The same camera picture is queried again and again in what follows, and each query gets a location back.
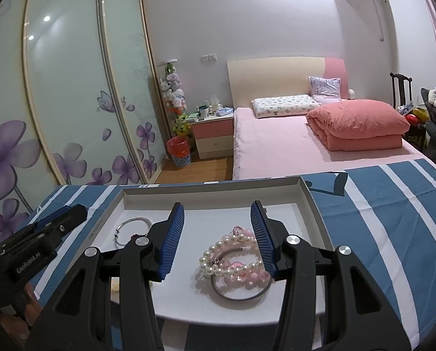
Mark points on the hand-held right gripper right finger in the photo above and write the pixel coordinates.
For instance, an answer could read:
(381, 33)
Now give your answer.
(263, 241)

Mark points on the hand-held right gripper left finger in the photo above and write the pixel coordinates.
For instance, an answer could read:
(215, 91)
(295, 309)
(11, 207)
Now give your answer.
(172, 241)

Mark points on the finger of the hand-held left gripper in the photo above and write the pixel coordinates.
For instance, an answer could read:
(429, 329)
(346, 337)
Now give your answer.
(53, 215)
(73, 217)

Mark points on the grey cardboard box tray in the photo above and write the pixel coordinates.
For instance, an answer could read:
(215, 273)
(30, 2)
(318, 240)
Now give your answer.
(203, 223)

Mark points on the thin silver bangle with pearl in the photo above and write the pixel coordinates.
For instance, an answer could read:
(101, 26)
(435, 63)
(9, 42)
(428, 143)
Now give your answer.
(118, 231)

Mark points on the cream bangle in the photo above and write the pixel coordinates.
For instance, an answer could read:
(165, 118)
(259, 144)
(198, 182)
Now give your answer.
(114, 285)

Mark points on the red blue waste bin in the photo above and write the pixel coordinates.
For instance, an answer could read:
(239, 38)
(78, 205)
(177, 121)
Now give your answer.
(179, 153)

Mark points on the bed with pink sheet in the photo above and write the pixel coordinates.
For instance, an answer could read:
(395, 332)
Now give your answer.
(276, 146)

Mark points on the pink white nightstand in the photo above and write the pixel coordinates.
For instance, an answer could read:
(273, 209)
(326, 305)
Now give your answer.
(212, 142)

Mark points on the white mug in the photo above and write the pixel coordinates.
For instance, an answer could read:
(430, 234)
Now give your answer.
(203, 112)

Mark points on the blue tissue box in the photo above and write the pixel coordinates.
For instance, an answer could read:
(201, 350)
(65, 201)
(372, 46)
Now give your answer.
(225, 111)

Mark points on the wardrobe with purple flower doors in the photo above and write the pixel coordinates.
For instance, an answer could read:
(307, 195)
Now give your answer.
(68, 80)

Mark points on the white printed pillow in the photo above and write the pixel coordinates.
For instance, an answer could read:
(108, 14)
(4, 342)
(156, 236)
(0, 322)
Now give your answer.
(283, 106)

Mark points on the folded pink quilt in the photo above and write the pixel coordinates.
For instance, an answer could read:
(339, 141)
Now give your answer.
(356, 124)

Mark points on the plush toy tower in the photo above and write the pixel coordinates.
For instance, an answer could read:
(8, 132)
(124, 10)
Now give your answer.
(172, 87)

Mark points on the cream pink headboard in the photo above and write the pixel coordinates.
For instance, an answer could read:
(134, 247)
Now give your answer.
(269, 76)

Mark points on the purple printed pillow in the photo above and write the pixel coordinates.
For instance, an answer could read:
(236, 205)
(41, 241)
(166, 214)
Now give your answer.
(325, 87)

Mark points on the red toy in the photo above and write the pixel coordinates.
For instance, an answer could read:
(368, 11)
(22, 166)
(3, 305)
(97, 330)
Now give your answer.
(411, 119)

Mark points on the dark wooden chair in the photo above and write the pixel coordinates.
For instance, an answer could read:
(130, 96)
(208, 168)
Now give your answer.
(400, 87)

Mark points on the white wall socket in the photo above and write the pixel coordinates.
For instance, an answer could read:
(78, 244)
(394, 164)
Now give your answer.
(209, 57)

